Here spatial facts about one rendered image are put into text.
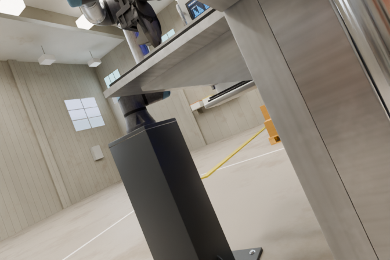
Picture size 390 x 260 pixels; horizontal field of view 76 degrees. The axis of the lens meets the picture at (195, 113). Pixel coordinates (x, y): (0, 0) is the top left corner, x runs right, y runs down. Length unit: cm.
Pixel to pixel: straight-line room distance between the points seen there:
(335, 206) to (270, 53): 28
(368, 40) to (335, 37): 22
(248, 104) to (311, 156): 935
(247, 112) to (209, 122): 170
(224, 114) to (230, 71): 959
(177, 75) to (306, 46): 34
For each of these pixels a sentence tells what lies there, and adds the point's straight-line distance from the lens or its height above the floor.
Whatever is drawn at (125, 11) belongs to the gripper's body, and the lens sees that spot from 78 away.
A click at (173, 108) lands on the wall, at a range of 1128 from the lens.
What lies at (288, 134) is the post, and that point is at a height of 61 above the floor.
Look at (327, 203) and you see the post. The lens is 50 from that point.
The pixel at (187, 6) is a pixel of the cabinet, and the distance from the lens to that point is 177.
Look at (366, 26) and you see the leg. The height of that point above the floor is 70.
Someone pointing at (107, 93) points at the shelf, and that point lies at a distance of 72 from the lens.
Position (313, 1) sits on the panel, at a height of 79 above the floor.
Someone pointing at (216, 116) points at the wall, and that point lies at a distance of 1032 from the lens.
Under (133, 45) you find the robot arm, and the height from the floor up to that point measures 118.
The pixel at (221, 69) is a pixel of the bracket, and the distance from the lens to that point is 60.
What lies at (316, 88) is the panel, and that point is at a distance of 45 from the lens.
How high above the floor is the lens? 68
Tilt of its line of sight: 4 degrees up
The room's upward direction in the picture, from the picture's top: 23 degrees counter-clockwise
